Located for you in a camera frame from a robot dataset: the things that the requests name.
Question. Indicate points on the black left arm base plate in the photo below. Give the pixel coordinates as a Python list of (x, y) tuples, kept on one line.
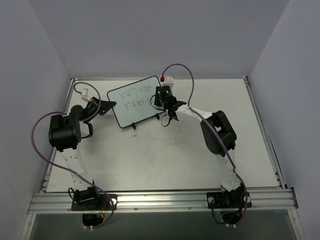
[(96, 204)]

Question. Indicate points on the aluminium left table rail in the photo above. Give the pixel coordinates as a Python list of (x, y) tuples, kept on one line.
[(54, 176)]

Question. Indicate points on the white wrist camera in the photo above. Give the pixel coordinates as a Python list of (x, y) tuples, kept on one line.
[(167, 81), (84, 95)]

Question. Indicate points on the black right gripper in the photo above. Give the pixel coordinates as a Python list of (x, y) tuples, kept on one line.
[(170, 107)]

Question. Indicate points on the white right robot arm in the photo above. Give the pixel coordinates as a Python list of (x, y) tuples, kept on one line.
[(218, 133)]

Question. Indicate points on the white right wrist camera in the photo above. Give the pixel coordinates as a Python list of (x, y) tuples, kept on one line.
[(167, 81)]

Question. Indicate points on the aluminium front rail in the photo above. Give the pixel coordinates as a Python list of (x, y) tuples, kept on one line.
[(165, 201)]

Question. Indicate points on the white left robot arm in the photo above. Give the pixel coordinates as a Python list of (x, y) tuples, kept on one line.
[(65, 134)]

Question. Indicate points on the small white whiteboard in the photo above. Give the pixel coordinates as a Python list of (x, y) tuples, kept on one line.
[(133, 101)]

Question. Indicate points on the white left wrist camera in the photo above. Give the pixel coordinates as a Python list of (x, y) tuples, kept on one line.
[(84, 95)]

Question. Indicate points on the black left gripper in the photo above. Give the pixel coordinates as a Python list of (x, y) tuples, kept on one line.
[(99, 106)]

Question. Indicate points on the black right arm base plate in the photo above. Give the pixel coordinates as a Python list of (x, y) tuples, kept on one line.
[(226, 200)]

